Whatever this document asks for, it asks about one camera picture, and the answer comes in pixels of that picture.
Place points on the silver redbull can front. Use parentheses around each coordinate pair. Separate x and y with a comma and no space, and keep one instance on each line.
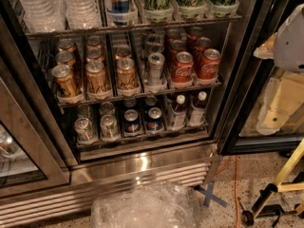
(155,68)

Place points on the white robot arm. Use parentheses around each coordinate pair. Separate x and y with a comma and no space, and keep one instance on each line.
(289,42)

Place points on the pepsi can behind right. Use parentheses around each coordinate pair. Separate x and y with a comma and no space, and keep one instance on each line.
(150,101)

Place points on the blue pepsi can front right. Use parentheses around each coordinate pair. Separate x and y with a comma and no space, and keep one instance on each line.
(154,121)

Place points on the blue pepsi can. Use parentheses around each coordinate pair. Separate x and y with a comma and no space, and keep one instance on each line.
(131,121)
(154,121)

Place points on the pepsi can behind left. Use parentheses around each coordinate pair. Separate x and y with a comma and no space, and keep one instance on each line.
(130,103)

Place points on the blue pepsi can front left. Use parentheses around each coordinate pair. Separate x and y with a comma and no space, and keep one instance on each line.
(131,121)

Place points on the gold can front right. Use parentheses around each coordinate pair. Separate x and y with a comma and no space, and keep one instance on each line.
(127,77)

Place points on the gold can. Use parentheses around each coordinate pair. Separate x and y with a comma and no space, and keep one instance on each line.
(95,55)
(65,57)
(66,44)
(94,41)
(127,77)
(122,51)
(64,77)
(97,77)

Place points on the red coke can front left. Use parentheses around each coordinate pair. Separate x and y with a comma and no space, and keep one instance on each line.
(182,66)

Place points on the red coke can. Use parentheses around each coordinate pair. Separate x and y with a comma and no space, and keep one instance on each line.
(174,48)
(193,34)
(182,66)
(201,45)
(208,64)
(171,35)

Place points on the white green can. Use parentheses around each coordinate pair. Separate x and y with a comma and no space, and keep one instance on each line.
(83,128)
(109,128)

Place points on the stainless steel fridge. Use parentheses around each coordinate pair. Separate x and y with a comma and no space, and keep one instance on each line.
(188,156)

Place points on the gold can front middle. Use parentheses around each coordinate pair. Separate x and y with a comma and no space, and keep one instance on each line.
(97,77)

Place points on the silver redbull can behind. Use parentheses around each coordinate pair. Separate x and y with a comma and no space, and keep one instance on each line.
(152,43)

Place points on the red coke can middle left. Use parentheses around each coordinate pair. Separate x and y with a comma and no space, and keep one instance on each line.
(174,48)

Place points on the red coke can front right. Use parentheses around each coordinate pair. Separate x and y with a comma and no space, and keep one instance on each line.
(208,64)

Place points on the can behind bottom left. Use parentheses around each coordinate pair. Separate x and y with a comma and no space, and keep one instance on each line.
(85,111)

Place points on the white green can bottom left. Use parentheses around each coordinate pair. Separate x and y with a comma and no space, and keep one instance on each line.
(83,128)

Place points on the red coke can back left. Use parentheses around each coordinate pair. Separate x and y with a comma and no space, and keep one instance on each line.
(171,35)

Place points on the red coke can middle right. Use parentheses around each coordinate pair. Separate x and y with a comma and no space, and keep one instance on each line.
(201,45)

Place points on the red coke can back right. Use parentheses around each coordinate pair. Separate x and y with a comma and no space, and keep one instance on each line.
(193,34)

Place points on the gold can back middle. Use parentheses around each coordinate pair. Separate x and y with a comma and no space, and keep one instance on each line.
(94,41)

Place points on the gold can front left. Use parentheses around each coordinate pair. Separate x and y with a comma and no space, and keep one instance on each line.
(64,77)

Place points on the gold can back left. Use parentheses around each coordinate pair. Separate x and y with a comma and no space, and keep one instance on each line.
(66,44)

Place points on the fridge glass door right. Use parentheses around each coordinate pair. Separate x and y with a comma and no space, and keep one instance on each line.
(263,103)

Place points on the fridge glass door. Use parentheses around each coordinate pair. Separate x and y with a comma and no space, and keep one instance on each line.
(29,159)
(263,103)

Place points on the blue silver redbull can top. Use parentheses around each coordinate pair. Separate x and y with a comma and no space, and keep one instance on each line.
(117,11)

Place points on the fridge glass door left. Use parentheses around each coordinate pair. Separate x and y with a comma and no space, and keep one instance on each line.
(29,159)

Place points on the dark bottle white cap left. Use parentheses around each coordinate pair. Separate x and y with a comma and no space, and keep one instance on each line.
(176,114)

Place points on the dark bottle white cap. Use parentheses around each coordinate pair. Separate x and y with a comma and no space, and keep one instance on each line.
(176,114)
(197,109)

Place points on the dark bottle white cap right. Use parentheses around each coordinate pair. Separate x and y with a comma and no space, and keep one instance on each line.
(197,109)

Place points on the clear plastic wrap bundle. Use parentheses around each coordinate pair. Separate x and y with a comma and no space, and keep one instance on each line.
(161,205)

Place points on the blue tape cross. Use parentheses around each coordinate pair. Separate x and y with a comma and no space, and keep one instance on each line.
(209,196)

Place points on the clear water bottle right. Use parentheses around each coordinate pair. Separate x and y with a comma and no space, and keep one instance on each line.
(83,14)

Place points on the clear water bottle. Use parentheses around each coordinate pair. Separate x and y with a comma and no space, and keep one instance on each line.
(83,14)
(44,15)

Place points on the clear water bottle left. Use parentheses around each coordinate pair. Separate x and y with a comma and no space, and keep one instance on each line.
(44,15)

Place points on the yellow black stand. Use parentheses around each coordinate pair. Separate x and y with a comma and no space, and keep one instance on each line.
(261,209)

